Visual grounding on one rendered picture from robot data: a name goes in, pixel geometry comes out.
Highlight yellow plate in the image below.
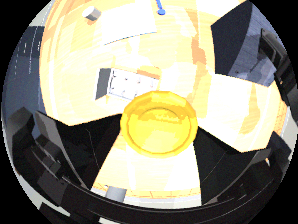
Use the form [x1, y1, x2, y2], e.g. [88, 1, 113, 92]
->
[121, 91, 198, 159]

